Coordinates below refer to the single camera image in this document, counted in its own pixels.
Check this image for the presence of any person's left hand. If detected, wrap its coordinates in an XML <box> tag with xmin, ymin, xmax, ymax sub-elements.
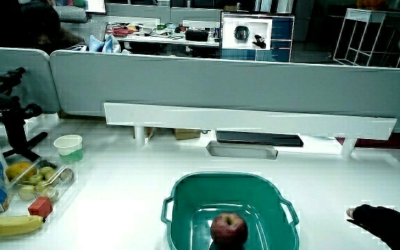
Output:
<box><xmin>345</xmin><ymin>203</ymin><xmax>400</xmax><ymax>241</ymax></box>

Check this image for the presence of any red apple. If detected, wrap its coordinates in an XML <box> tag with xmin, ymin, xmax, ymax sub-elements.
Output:
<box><xmin>210</xmin><ymin>212</ymin><xmax>249</xmax><ymax>248</ymax></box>

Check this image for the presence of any green deep plastic plate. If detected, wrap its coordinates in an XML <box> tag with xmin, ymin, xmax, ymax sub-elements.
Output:
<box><xmin>160</xmin><ymin>172</ymin><xmax>301</xmax><ymax>250</ymax></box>

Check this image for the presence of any dark red flat pad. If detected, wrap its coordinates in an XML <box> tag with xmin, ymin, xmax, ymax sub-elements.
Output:
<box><xmin>335</xmin><ymin>132</ymin><xmax>400</xmax><ymax>151</ymax></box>

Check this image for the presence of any white metal rack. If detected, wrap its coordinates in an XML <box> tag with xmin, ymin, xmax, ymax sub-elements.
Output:
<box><xmin>333</xmin><ymin>8</ymin><xmax>400</xmax><ymax>68</ymax></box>

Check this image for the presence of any black flat keyboard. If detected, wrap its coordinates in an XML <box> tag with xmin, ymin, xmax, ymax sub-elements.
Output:
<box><xmin>215</xmin><ymin>130</ymin><xmax>305</xmax><ymax>148</ymax></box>

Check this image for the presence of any white desk shelf riser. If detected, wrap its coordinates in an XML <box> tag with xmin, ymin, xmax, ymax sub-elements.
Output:
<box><xmin>103</xmin><ymin>101</ymin><xmax>398</xmax><ymax>159</ymax></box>

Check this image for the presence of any blue white cabinet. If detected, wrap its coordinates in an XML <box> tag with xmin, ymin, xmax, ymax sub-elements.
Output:
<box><xmin>219</xmin><ymin>11</ymin><xmax>296</xmax><ymax>64</ymax></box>

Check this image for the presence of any large grey desk divider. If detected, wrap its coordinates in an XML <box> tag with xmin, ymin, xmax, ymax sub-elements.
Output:
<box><xmin>49</xmin><ymin>49</ymin><xmax>400</xmax><ymax>135</ymax></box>

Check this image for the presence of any brown cardboard box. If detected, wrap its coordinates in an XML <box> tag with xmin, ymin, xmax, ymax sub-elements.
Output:
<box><xmin>172</xmin><ymin>128</ymin><xmax>202</xmax><ymax>141</ymax></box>

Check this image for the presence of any black bag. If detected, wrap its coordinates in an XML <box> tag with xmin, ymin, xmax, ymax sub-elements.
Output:
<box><xmin>185</xmin><ymin>28</ymin><xmax>210</xmax><ymax>43</ymax></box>

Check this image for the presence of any cluttered white background desk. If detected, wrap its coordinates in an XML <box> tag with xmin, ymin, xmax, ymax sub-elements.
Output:
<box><xmin>104</xmin><ymin>21</ymin><xmax>221</xmax><ymax>48</ymax></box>

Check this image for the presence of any clear plastic fruit box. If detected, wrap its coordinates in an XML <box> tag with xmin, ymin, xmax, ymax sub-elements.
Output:
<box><xmin>6</xmin><ymin>156</ymin><xmax>77</xmax><ymax>210</ymax></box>

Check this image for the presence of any white green paper cup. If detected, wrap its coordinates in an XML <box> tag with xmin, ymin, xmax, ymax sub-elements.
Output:
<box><xmin>53</xmin><ymin>134</ymin><xmax>84</xmax><ymax>165</ymax></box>

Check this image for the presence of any blue plastic bag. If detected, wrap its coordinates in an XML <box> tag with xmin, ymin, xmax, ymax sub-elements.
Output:
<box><xmin>87</xmin><ymin>33</ymin><xmax>122</xmax><ymax>54</ymax></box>

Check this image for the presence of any red cube block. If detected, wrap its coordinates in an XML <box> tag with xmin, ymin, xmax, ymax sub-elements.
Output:
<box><xmin>27</xmin><ymin>196</ymin><xmax>54</xmax><ymax>219</ymax></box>

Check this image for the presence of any computer monitor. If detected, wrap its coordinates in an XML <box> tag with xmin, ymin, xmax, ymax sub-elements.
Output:
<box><xmin>84</xmin><ymin>0</ymin><xmax>108</xmax><ymax>15</ymax></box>

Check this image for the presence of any orange mango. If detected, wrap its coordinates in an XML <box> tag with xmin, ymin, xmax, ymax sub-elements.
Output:
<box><xmin>6</xmin><ymin>161</ymin><xmax>38</xmax><ymax>182</ymax></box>

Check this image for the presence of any yellow banana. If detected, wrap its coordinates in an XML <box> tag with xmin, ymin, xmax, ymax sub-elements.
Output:
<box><xmin>0</xmin><ymin>211</ymin><xmax>46</xmax><ymax>238</ymax></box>

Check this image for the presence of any small grey desk divider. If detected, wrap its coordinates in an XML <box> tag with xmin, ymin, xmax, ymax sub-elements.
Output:
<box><xmin>0</xmin><ymin>46</ymin><xmax>61</xmax><ymax>114</ymax></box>

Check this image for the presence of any black camera tripod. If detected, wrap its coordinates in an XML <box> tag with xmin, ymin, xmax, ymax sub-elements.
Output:
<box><xmin>0</xmin><ymin>58</ymin><xmax>49</xmax><ymax>163</ymax></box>

